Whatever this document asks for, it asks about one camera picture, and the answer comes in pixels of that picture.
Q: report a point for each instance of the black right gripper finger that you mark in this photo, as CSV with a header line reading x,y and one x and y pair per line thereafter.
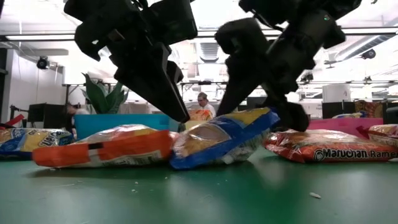
x,y
292,118
242,84

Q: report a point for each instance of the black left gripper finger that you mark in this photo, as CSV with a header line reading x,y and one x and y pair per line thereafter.
x,y
149,81
176,71

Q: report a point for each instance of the blue Maruchan noodle packet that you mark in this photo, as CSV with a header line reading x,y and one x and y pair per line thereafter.
x,y
31,141
348,115
224,137

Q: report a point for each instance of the red Maruchan noodle packet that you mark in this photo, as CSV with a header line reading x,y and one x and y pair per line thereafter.
x,y
385,133

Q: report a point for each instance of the black ceiling spotlight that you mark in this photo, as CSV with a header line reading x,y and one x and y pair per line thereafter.
x,y
369,54
42,63
307,77

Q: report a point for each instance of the person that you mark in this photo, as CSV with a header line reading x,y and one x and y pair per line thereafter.
x,y
77,111
203,99

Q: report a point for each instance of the black background monitor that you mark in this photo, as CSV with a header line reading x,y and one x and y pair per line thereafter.
x,y
337,110
43,115

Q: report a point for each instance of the blue plastic bin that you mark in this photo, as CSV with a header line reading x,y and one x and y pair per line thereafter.
x,y
124,119

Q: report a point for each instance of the pink plastic bin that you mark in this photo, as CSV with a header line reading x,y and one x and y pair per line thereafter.
x,y
342,124

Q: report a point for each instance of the white cylinder tank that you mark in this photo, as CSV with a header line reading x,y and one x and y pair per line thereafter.
x,y
337,93

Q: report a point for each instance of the green snake plant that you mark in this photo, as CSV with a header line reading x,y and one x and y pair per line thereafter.
x,y
99,96

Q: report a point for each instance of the orange patterned cloth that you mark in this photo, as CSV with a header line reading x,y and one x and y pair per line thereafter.
x,y
370,109

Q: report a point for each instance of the white noodle crumb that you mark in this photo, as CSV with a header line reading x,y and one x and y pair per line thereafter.
x,y
314,195

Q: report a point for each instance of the overhead beam with light strips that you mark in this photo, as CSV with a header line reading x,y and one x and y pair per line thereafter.
x,y
40,37

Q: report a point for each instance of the dark chair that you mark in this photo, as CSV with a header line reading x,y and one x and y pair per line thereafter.
x,y
392,115

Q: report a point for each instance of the green table mat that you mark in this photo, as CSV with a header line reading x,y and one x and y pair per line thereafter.
x,y
199,202

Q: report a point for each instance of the red strip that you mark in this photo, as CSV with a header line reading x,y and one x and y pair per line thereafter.
x,y
15,120

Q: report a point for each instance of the silver ceiling air duct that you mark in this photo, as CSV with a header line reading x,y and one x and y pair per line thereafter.
x,y
209,51
354,48

